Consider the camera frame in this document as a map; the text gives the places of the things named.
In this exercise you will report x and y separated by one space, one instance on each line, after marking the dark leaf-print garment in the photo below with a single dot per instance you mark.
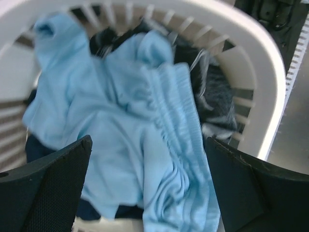
212 91

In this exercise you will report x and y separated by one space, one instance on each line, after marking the white slotted cable duct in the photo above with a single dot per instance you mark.
299 53

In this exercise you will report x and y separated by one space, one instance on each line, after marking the light blue shorts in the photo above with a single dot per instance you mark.
138 107

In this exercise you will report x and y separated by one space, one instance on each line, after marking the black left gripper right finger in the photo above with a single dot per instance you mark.
254 195

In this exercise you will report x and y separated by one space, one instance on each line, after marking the navy blue garment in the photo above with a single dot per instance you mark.
38 149

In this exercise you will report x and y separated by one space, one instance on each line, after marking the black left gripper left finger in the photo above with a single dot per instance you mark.
43 196

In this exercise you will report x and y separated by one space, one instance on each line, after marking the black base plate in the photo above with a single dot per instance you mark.
283 19

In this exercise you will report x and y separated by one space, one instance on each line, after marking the white plastic laundry basket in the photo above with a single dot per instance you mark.
245 51

